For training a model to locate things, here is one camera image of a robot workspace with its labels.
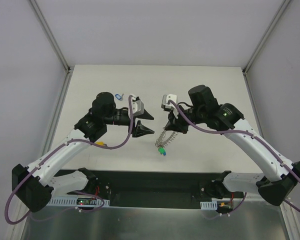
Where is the right white cable duct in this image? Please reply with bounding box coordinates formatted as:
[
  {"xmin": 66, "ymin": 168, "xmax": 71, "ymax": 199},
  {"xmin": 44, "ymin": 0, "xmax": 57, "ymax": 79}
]
[{"xmin": 200, "ymin": 200, "xmax": 218, "ymax": 211}]

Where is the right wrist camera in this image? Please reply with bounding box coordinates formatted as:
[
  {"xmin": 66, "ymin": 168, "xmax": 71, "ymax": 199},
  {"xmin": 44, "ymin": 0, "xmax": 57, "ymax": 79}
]
[{"xmin": 161, "ymin": 94, "xmax": 178, "ymax": 118}]

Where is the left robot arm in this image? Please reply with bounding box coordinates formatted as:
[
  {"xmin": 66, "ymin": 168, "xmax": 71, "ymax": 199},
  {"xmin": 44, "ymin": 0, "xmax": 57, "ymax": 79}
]
[{"xmin": 11, "ymin": 92, "xmax": 154, "ymax": 213}]

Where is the metal disc with keyrings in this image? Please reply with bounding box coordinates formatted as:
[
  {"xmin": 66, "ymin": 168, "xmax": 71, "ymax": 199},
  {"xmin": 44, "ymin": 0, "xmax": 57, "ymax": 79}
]
[{"xmin": 154, "ymin": 127, "xmax": 178, "ymax": 148}]

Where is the green tag key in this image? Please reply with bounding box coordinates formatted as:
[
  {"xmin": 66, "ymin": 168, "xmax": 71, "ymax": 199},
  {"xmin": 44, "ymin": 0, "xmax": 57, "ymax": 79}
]
[{"xmin": 158, "ymin": 147, "xmax": 166, "ymax": 156}]

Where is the left aluminium frame rail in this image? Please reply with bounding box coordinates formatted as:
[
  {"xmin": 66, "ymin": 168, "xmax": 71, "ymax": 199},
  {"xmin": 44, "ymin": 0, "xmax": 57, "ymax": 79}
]
[{"xmin": 29, "ymin": 0, "xmax": 74, "ymax": 157}]

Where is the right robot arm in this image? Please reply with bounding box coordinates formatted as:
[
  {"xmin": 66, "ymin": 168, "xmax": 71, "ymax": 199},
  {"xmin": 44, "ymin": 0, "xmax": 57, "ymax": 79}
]
[{"xmin": 161, "ymin": 85, "xmax": 300, "ymax": 206}]

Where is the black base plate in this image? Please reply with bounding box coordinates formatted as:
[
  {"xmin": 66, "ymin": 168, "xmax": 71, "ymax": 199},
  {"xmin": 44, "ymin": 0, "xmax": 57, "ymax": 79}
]
[{"xmin": 52, "ymin": 168, "xmax": 281, "ymax": 208}]

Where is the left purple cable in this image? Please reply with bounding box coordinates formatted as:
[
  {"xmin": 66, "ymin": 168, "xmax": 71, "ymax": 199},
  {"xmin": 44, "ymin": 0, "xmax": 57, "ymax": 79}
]
[{"xmin": 4, "ymin": 94, "xmax": 141, "ymax": 225}]

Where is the yellow tag key lower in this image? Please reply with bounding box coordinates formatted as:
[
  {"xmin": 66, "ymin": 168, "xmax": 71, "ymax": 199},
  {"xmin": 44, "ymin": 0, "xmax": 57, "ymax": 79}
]
[{"xmin": 95, "ymin": 141, "xmax": 107, "ymax": 147}]

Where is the purple cable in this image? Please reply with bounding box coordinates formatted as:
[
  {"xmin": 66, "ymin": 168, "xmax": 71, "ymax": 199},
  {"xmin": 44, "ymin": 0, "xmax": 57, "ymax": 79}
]
[
  {"xmin": 4, "ymin": 94, "xmax": 141, "ymax": 225},
  {"xmin": 167, "ymin": 99, "xmax": 300, "ymax": 218}
]

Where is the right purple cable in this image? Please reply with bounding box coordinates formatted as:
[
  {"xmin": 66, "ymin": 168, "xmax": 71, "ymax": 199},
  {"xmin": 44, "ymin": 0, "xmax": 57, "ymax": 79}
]
[{"xmin": 167, "ymin": 99, "xmax": 300, "ymax": 218}]

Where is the right aluminium frame rail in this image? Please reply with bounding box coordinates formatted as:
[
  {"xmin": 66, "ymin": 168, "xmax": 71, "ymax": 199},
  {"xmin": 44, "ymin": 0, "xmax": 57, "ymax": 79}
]
[{"xmin": 242, "ymin": 0, "xmax": 292, "ymax": 181}]

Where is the aluminium frame rail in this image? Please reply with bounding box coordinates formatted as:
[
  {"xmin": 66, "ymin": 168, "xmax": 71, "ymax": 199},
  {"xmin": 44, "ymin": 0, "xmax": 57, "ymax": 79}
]
[
  {"xmin": 29, "ymin": 0, "xmax": 74, "ymax": 157},
  {"xmin": 242, "ymin": 0, "xmax": 292, "ymax": 181}
]

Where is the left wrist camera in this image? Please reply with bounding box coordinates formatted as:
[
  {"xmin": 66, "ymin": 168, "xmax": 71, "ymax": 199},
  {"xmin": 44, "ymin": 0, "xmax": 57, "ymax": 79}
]
[{"xmin": 128, "ymin": 94, "xmax": 145, "ymax": 118}]

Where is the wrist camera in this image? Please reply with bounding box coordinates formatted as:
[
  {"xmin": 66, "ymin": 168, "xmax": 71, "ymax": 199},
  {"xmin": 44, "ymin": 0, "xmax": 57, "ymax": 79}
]
[
  {"xmin": 161, "ymin": 94, "xmax": 178, "ymax": 118},
  {"xmin": 128, "ymin": 94, "xmax": 145, "ymax": 118}
]

